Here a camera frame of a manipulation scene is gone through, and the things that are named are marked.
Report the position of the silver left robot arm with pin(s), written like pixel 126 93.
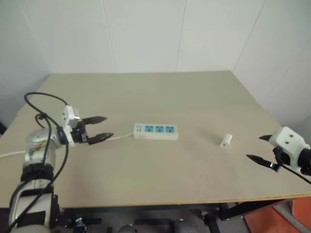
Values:
pixel 36 150

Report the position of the white plug adapter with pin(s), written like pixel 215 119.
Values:
pixel 226 141

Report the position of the white power strip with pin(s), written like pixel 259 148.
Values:
pixel 155 135

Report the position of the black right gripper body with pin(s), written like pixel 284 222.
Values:
pixel 278 155

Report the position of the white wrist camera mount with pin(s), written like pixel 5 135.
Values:
pixel 66 114
pixel 289 143

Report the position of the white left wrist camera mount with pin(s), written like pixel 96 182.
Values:
pixel 66 114

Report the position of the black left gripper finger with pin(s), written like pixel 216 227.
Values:
pixel 96 119
pixel 102 137

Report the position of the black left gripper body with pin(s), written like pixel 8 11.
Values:
pixel 79 136

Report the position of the black metal table frame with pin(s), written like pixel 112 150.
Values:
pixel 245 210

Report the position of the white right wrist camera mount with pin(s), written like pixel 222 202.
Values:
pixel 289 143

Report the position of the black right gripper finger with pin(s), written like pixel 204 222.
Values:
pixel 261 161
pixel 266 137

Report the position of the orange floor mat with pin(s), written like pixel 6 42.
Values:
pixel 267 221

